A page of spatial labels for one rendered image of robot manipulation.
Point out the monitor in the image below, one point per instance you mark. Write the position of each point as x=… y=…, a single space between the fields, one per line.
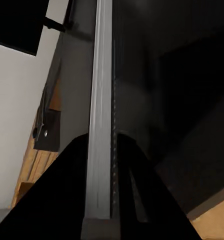
x=21 y=23

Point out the keyboard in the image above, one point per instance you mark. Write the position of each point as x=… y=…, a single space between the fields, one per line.
x=41 y=114

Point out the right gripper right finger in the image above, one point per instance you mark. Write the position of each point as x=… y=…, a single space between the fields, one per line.
x=166 y=220

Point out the cabinet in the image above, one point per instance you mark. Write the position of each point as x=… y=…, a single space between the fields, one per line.
x=49 y=138
x=36 y=161

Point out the notebook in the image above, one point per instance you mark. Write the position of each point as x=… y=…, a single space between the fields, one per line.
x=99 y=173

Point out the bookcase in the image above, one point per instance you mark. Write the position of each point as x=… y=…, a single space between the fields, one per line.
x=21 y=189

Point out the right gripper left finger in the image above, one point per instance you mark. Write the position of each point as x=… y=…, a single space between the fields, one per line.
x=53 y=208

